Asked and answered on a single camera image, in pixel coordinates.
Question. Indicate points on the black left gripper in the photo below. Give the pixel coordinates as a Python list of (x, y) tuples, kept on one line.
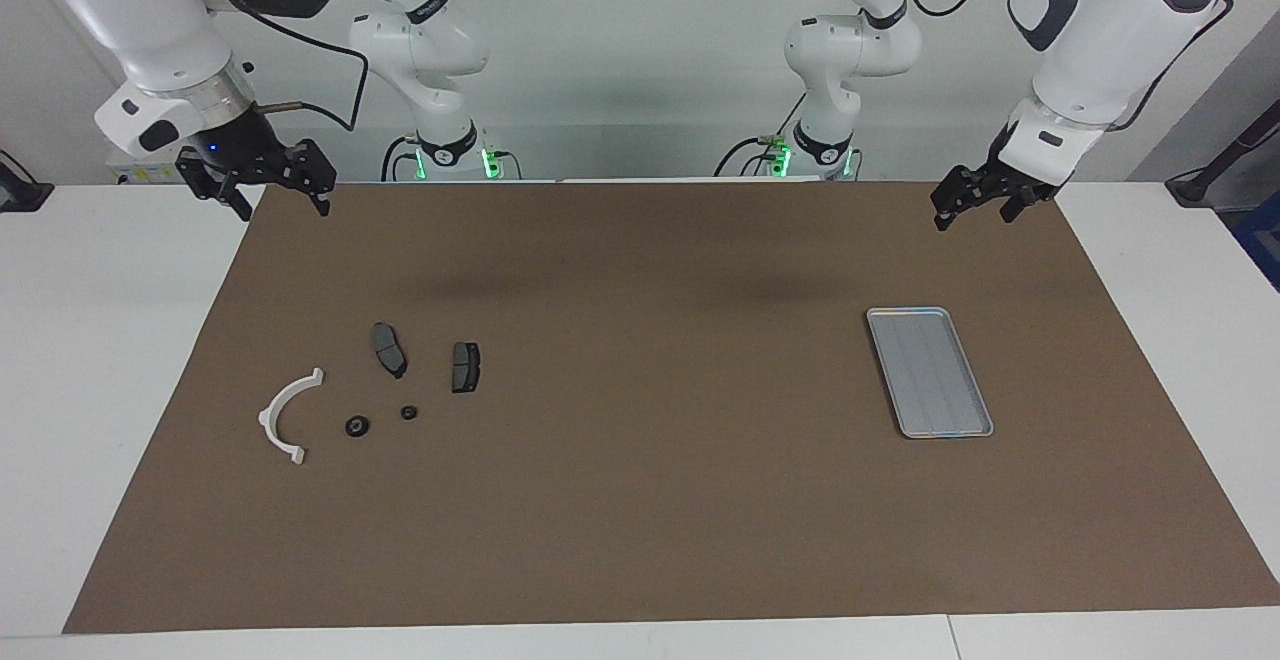
[(1000, 180)]

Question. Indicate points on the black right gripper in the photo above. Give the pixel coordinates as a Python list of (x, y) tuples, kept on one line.
[(240, 145)]

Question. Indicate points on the large black bearing gear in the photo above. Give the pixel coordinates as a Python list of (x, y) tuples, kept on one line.
[(357, 426)]

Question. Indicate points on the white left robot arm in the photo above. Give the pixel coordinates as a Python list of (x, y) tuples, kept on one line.
[(1100, 40)]

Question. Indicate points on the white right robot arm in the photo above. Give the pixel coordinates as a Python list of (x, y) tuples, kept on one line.
[(150, 30)]

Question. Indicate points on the silver metal tray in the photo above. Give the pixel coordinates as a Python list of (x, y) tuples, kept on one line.
[(930, 375)]

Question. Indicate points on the white power box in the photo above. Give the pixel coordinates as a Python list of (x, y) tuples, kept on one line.
[(140, 175)]

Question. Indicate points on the black stand with pole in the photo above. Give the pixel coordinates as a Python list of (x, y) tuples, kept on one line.
[(1195, 185)]

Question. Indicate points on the long curved brake pad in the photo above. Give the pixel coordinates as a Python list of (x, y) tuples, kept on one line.
[(388, 348)]

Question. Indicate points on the black clamp stand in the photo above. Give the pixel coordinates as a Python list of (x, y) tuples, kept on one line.
[(20, 190)]

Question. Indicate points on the short rectangular brake pad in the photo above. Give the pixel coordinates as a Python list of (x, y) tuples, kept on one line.
[(466, 367)]

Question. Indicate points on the blue crate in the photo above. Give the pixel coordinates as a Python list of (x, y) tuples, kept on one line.
[(1262, 240)]

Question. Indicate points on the brown table mat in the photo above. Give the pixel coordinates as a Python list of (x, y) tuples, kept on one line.
[(640, 490)]

